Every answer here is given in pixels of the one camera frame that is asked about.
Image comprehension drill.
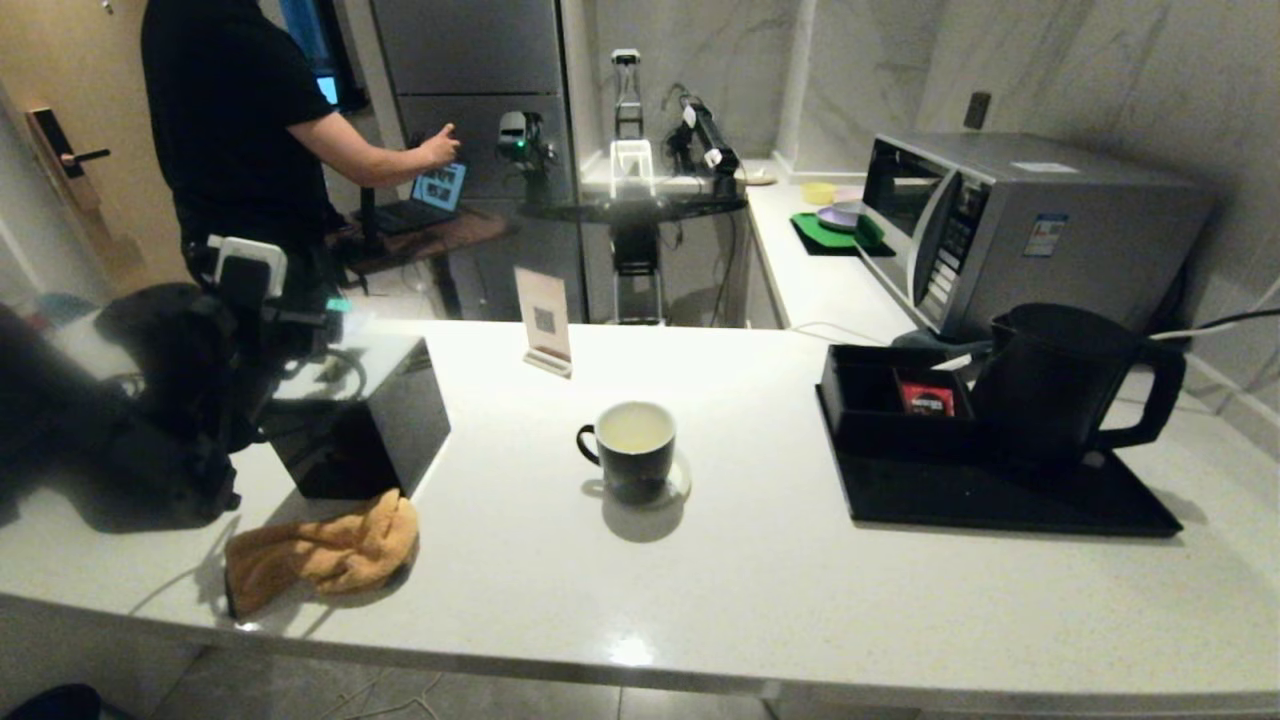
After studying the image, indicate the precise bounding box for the black electric kettle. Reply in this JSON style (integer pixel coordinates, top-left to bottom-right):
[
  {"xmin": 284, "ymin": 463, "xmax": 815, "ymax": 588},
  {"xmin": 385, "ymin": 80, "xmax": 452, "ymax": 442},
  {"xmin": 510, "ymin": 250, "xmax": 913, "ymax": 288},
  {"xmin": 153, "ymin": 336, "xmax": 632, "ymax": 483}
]
[{"xmin": 968, "ymin": 303, "xmax": 1188, "ymax": 471}]

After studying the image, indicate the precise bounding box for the black compartment organizer box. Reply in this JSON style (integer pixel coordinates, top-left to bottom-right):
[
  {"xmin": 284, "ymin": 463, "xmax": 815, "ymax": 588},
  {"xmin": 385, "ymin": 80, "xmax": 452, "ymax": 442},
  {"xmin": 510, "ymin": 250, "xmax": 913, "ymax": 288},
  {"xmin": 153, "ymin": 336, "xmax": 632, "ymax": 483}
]
[{"xmin": 820, "ymin": 345, "xmax": 986, "ymax": 461}]

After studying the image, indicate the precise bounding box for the red tea packet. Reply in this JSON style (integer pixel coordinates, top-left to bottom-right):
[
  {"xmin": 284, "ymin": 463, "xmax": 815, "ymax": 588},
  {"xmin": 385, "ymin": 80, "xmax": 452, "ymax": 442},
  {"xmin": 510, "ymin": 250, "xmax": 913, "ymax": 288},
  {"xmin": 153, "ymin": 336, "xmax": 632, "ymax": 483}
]
[{"xmin": 897, "ymin": 382, "xmax": 956, "ymax": 418}]

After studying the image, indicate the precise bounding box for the black teleoperation rig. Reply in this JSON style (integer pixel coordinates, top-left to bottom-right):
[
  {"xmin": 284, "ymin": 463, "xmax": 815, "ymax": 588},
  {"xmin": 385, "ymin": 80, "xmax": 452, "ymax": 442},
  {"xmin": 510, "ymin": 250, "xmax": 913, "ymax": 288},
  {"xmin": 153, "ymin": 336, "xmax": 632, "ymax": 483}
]
[{"xmin": 355, "ymin": 185, "xmax": 386, "ymax": 253}]

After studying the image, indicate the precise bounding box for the black tissue box white lid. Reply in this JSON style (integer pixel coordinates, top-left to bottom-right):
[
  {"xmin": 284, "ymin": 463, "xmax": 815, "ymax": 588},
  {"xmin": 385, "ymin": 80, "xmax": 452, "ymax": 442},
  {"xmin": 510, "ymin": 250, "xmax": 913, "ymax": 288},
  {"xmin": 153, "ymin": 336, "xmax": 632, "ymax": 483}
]
[{"xmin": 260, "ymin": 333, "xmax": 453, "ymax": 501}]

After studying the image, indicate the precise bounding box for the small wooden table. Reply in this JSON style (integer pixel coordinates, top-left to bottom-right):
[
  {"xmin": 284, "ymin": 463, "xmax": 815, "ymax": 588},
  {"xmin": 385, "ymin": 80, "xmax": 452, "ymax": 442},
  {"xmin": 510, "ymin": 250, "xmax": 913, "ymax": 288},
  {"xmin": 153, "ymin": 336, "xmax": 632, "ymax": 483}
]
[{"xmin": 335, "ymin": 208, "xmax": 511, "ymax": 321}]

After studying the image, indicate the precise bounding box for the open laptop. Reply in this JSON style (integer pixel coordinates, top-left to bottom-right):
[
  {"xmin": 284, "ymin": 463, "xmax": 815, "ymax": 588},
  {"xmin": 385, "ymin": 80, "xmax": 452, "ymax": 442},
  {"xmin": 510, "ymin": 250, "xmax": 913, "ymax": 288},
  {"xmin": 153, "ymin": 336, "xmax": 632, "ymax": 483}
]
[{"xmin": 365, "ymin": 160, "xmax": 471, "ymax": 236}]

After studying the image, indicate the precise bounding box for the orange cloth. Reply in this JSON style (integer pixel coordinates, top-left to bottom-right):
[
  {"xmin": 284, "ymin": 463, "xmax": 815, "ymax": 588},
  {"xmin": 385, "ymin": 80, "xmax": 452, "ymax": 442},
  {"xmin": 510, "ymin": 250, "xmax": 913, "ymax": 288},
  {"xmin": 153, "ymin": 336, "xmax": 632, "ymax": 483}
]
[{"xmin": 225, "ymin": 488, "xmax": 421, "ymax": 621}]

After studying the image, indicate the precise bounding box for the man in black shirt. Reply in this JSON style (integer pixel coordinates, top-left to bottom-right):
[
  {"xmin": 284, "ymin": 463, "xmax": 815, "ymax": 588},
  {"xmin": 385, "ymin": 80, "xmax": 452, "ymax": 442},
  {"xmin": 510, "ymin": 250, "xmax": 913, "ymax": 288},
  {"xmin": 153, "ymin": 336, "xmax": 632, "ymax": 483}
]
[{"xmin": 140, "ymin": 0, "xmax": 463, "ymax": 301}]

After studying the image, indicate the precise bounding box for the blue lit monitor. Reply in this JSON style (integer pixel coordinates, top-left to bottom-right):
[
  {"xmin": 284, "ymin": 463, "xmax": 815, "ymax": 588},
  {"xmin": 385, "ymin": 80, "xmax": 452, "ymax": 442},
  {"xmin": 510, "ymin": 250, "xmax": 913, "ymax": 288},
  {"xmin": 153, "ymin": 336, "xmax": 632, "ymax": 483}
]
[{"xmin": 283, "ymin": 0, "xmax": 346, "ymax": 106}]

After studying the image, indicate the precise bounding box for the QR code table sign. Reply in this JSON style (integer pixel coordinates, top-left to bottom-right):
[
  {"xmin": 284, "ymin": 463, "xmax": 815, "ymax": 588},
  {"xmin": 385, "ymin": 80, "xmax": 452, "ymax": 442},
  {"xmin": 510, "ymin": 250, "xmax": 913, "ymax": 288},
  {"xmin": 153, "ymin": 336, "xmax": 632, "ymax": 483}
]
[{"xmin": 515, "ymin": 268, "xmax": 576, "ymax": 381}]

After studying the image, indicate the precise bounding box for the black device green light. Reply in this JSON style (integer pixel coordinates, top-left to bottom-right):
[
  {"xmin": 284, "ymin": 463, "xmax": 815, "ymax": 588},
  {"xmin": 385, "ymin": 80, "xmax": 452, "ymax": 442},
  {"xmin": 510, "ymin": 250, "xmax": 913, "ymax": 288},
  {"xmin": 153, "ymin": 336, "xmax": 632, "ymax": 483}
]
[{"xmin": 498, "ymin": 110, "xmax": 556, "ymax": 176}]

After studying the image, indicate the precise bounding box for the grey refrigerator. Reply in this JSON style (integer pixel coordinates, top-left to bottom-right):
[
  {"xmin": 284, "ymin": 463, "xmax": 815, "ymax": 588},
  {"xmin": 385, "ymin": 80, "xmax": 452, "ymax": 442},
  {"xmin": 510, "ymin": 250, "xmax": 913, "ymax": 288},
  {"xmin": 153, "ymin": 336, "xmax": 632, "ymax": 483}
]
[{"xmin": 370, "ymin": 0, "xmax": 591, "ymax": 323}]

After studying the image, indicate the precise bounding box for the black mug white inside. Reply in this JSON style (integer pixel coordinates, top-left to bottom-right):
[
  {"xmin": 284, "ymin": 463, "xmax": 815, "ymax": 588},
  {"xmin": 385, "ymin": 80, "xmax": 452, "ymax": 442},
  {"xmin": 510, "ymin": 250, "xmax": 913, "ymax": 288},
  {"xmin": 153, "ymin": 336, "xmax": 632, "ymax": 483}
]
[{"xmin": 577, "ymin": 402, "xmax": 678, "ymax": 504}]

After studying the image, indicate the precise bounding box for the black round tabletop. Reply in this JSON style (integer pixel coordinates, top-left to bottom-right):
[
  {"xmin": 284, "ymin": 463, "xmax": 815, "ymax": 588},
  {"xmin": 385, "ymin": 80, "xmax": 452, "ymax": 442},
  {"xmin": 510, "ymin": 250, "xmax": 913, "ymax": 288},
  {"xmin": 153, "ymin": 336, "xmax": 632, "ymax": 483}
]
[{"xmin": 520, "ymin": 190, "xmax": 751, "ymax": 226}]

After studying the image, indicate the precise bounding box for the white base cabinet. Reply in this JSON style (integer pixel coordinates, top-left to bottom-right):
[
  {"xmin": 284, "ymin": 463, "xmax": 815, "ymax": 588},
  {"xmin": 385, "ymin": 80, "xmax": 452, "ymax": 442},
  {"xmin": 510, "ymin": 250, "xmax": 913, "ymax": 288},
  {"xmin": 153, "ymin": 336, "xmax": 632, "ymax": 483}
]
[{"xmin": 745, "ymin": 215, "xmax": 793, "ymax": 331}]

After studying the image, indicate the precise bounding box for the green mat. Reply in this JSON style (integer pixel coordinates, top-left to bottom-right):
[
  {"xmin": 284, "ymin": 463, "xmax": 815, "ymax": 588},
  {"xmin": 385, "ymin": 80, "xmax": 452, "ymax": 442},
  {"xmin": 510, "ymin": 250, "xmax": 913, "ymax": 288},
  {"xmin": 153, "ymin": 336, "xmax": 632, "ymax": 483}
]
[{"xmin": 790, "ymin": 210, "xmax": 894, "ymax": 259}]

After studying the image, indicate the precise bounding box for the black serving tray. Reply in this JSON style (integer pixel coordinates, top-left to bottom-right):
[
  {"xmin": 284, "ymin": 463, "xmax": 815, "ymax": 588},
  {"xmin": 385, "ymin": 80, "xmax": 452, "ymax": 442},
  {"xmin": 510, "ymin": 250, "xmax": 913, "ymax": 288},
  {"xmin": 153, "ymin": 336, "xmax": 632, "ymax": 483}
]
[{"xmin": 815, "ymin": 385, "xmax": 1186, "ymax": 539}]

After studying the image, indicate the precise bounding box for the silver microwave oven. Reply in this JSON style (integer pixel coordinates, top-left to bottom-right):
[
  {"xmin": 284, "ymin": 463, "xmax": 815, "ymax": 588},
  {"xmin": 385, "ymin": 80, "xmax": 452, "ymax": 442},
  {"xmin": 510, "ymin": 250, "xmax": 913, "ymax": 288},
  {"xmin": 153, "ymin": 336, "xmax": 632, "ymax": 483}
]
[{"xmin": 860, "ymin": 130, "xmax": 1216, "ymax": 346}]

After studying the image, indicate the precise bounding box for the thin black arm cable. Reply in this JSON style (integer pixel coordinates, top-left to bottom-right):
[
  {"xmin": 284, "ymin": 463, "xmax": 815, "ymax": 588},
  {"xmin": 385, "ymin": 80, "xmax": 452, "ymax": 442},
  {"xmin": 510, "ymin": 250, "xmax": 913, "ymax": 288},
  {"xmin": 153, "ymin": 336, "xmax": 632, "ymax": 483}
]
[{"xmin": 280, "ymin": 345, "xmax": 369, "ymax": 401}]

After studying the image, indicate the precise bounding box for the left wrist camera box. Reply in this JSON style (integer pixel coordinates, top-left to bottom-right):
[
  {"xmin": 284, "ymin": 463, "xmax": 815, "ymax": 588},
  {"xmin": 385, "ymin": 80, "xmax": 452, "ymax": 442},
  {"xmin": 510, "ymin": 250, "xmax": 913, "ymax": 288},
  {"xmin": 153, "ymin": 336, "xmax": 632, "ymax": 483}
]
[{"xmin": 208, "ymin": 235, "xmax": 289, "ymax": 313}]

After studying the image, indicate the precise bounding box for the black door lock handle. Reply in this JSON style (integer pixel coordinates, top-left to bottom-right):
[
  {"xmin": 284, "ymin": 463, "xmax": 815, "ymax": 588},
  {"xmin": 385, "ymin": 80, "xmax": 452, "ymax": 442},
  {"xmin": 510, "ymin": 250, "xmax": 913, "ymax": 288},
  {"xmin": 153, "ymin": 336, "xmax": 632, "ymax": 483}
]
[{"xmin": 28, "ymin": 105, "xmax": 113, "ymax": 186}]

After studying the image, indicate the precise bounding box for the black table pedestal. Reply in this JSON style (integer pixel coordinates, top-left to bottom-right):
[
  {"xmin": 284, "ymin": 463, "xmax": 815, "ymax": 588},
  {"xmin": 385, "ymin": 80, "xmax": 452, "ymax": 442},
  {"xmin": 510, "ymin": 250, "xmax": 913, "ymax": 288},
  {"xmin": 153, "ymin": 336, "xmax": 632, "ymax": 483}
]
[{"xmin": 610, "ymin": 222, "xmax": 666, "ymax": 326}]

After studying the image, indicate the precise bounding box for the white glowing frame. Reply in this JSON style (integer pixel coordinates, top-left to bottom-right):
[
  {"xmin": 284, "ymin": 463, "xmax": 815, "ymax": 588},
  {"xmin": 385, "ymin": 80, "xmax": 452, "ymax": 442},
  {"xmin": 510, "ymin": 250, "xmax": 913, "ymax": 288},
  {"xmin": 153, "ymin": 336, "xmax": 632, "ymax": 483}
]
[{"xmin": 610, "ymin": 138, "xmax": 656, "ymax": 199}]

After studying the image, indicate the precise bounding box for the black hanging cable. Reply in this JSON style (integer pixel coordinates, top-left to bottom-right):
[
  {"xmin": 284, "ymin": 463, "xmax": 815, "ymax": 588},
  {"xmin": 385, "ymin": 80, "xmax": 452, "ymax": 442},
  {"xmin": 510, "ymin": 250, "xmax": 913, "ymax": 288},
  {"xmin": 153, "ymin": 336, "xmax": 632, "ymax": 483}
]
[{"xmin": 710, "ymin": 208, "xmax": 743, "ymax": 326}]

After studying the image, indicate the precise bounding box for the thick white power cable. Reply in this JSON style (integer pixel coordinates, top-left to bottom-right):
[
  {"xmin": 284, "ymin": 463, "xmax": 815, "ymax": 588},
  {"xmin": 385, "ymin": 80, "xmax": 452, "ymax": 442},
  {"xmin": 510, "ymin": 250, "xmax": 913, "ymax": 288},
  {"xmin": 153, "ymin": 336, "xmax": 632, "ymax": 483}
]
[{"xmin": 1140, "ymin": 320, "xmax": 1241, "ymax": 346}]

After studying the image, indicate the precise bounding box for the black power cable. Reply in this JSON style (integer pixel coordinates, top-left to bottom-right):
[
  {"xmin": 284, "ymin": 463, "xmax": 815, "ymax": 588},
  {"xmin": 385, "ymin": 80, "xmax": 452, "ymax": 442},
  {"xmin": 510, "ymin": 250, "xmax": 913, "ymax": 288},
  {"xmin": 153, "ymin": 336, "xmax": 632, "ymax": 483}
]
[{"xmin": 1195, "ymin": 308, "xmax": 1280, "ymax": 336}]

